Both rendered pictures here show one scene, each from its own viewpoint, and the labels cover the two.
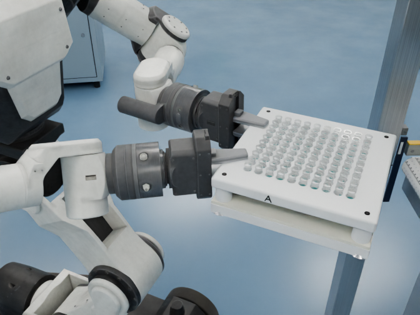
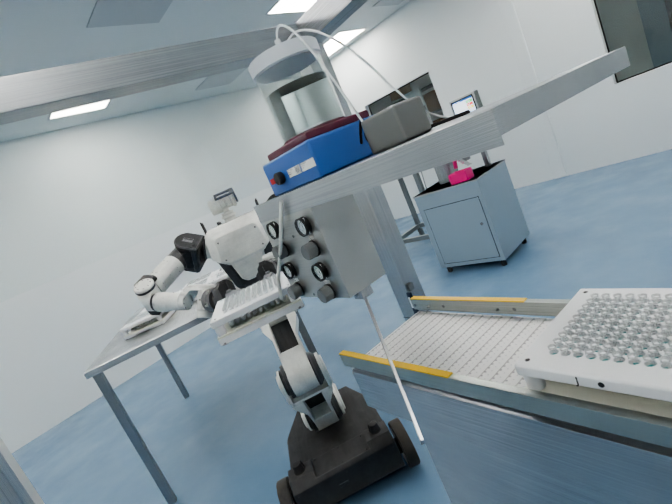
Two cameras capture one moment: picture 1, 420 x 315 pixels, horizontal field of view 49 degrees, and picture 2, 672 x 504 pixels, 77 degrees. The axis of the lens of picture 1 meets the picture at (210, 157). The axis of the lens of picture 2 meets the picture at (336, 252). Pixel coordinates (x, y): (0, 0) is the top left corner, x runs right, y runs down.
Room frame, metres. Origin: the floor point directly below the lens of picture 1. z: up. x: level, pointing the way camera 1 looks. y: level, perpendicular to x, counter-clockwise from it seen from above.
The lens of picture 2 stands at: (0.21, -1.34, 1.28)
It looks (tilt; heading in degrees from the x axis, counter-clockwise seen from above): 11 degrees down; 58
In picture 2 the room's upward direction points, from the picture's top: 24 degrees counter-clockwise
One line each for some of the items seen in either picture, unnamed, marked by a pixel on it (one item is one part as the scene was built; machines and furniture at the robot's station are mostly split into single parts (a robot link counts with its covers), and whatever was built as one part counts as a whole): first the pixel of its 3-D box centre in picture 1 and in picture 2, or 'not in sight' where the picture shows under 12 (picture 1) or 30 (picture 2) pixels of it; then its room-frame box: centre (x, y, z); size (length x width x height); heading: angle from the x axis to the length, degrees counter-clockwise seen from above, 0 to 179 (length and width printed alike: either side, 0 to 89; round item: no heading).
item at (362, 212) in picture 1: (309, 159); (253, 296); (0.61, -0.16, 1.03); 0.25 x 0.24 x 0.02; 156
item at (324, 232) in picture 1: (305, 182); (260, 310); (0.61, -0.16, 0.98); 0.24 x 0.24 x 0.02; 66
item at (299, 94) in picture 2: not in sight; (297, 90); (0.75, -0.59, 1.46); 0.15 x 0.15 x 0.19
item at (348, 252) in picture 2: not in sight; (319, 245); (0.65, -0.57, 1.14); 0.22 x 0.11 x 0.20; 91
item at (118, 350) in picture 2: not in sight; (196, 298); (0.85, 1.64, 0.84); 1.50 x 1.10 x 0.04; 72
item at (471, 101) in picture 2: not in sight; (474, 132); (3.33, 0.91, 1.07); 0.23 x 0.10 x 0.62; 99
